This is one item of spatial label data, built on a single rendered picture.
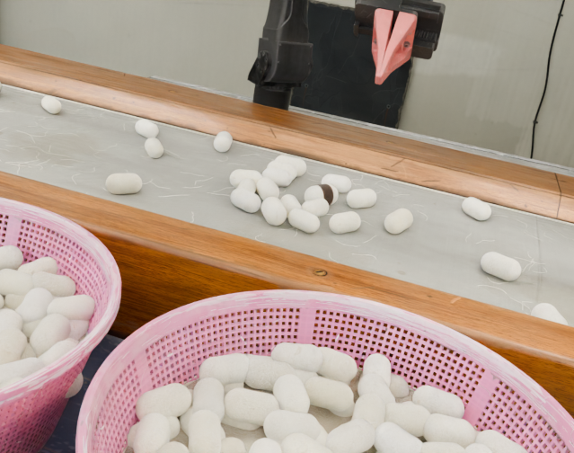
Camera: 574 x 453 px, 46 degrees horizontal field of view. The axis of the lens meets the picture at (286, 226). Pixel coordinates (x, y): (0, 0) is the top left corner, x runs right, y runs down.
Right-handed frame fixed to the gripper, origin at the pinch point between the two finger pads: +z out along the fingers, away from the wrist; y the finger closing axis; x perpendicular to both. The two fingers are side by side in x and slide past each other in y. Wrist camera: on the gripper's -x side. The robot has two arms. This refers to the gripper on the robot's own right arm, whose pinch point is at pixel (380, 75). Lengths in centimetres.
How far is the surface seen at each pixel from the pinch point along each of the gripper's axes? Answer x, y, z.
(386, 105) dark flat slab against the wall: 154, -16, -116
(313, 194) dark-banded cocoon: -1.6, -2.4, 17.8
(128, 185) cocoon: -6.6, -18.1, 24.4
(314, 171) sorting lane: 7.2, -4.8, 9.8
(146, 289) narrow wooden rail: -12.3, -10.1, 35.3
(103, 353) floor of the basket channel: -10.0, -12.1, 40.4
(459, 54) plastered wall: 139, 6, -135
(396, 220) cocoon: -2.5, 6.2, 18.8
